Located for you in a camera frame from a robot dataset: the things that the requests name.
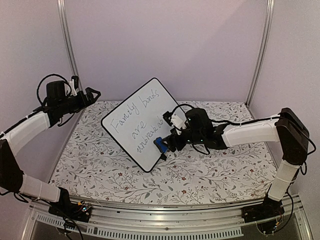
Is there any floral patterned table mat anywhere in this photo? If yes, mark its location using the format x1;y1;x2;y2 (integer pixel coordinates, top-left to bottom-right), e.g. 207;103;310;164
49;101;276;205

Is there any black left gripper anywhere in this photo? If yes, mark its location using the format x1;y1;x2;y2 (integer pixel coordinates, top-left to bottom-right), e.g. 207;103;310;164
58;87;101;115

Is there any white whiteboard black frame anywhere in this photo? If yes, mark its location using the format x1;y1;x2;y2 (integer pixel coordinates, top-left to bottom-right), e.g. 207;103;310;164
101;78;186;173

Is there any aluminium corner post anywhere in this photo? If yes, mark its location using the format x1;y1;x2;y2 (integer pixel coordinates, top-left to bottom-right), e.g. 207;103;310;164
245;0;275;108
56;0;87;107

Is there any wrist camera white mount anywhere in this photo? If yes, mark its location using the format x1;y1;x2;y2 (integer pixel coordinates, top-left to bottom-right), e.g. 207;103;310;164
162;103;213;137
36;73;83;101

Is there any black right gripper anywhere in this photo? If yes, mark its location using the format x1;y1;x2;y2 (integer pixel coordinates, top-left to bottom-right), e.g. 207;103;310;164
159;123;204;153

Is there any blue whiteboard eraser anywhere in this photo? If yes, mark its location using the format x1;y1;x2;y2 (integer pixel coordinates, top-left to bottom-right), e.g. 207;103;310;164
153;137;169;154

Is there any black whiteboard stand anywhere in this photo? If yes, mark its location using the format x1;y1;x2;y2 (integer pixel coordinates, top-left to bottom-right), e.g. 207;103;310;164
160;153;167;161

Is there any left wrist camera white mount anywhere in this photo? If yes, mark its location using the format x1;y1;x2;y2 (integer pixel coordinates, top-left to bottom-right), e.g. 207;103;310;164
36;73;83;101

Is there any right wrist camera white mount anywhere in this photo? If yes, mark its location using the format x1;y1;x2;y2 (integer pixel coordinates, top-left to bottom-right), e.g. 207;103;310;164
162;103;213;137

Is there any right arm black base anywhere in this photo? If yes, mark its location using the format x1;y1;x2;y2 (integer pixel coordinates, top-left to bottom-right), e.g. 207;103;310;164
241;196;285;235

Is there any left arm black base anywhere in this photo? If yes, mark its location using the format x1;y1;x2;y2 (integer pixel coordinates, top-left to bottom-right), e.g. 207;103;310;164
48;187;92;223

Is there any aluminium front rail frame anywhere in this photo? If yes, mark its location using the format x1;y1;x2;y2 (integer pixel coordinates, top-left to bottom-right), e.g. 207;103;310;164
22;194;314;240

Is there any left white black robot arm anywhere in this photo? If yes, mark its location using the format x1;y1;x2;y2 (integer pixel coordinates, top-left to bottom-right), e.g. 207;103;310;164
0;85;101;217

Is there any right aluminium corner post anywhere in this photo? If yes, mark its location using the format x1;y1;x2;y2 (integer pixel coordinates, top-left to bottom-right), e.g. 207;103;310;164
245;0;275;108

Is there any left aluminium corner post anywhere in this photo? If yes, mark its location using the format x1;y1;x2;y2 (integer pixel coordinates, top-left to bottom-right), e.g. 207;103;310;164
56;0;87;107

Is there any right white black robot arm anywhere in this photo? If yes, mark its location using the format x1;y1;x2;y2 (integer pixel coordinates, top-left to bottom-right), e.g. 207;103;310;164
153;107;314;218

